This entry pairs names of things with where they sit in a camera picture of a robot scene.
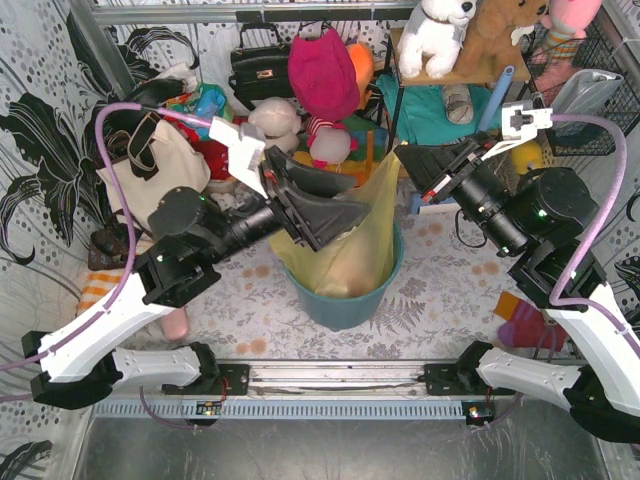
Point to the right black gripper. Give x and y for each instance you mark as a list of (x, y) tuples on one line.
[(451, 170)]

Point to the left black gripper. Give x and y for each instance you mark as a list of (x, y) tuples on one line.
[(282, 201)]

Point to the yellow plastic trash bag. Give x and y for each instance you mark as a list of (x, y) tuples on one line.
[(357, 262)]

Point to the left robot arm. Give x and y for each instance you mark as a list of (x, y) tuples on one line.
[(85, 361)]

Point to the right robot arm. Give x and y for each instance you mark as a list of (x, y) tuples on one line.
[(541, 224)]

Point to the rainbow striped bag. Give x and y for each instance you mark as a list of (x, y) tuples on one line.
[(371, 139)]

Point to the teal plastic trash bin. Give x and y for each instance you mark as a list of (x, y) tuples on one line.
[(339, 314)]

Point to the magenta fuzzy bag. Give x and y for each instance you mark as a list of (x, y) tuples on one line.
[(322, 76)]

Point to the cream canvas tote bag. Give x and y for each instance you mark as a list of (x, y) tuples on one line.
[(157, 158)]

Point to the colourful printed bag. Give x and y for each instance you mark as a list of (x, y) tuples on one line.
[(206, 100)]

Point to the teal folded cloth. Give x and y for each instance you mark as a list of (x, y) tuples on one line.
[(422, 118)]

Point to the pink plush pig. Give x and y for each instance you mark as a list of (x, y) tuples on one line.
[(329, 143)]

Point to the cream plush sheep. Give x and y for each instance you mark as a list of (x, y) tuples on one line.
[(278, 119)]

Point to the yellow plush duck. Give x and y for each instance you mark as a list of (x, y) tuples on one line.
[(526, 157)]

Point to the red cloth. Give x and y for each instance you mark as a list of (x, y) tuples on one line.
[(215, 154)]

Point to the orange plush toy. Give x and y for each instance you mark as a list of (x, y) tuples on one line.
[(363, 63)]

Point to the black metal shelf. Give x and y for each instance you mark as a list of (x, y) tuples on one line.
[(485, 74)]

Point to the brown plush bear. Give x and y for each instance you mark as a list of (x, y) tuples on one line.
[(495, 32)]

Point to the white plush dog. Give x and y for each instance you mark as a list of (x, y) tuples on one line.
[(433, 36)]

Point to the black leather handbag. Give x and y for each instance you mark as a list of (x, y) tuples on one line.
[(260, 73)]

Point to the silver foil pouch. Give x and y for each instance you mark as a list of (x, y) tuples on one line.
[(585, 92)]

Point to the pink glasses case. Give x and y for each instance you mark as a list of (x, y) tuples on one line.
[(175, 326)]

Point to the purple orange sock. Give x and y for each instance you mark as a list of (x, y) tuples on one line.
[(524, 325)]

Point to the pink plush toy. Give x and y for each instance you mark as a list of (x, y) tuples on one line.
[(568, 19)]

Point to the brown patterned handbag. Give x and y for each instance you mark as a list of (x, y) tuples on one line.
[(109, 246)]

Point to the orange checkered cloth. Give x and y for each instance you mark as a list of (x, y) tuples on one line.
[(98, 284)]

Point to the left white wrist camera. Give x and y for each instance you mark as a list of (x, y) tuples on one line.
[(245, 144)]

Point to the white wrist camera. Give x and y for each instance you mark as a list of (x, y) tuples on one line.
[(245, 144), (520, 123)]

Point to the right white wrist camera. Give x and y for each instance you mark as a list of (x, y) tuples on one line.
[(520, 123)]

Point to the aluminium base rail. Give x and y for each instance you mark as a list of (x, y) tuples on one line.
[(330, 380)]

